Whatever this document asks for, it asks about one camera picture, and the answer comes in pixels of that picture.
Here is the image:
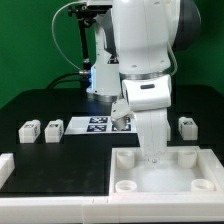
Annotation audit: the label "white U-shaped obstacle fence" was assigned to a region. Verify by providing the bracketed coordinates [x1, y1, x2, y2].
[0, 152, 224, 224]

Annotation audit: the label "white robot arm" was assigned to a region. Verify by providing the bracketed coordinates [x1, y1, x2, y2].
[87, 0, 201, 163]

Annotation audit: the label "black camera stand pole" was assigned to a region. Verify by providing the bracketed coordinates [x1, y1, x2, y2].
[67, 4, 98, 89]

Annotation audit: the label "black cables on table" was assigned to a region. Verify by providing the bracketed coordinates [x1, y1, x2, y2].
[46, 72, 91, 90]

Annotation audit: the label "white sheet with fiducial tags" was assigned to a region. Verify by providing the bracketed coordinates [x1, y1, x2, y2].
[65, 116, 136, 135]

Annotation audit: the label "grey camera on stand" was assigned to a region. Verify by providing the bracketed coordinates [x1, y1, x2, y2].
[87, 0, 113, 7]

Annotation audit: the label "white square tabletop part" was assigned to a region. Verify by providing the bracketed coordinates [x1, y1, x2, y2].
[109, 146, 224, 204]

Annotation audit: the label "grey cable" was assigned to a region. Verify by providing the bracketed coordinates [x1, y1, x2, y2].
[51, 1, 88, 72]

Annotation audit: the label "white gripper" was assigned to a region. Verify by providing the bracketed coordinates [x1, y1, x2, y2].
[122, 75, 172, 164]

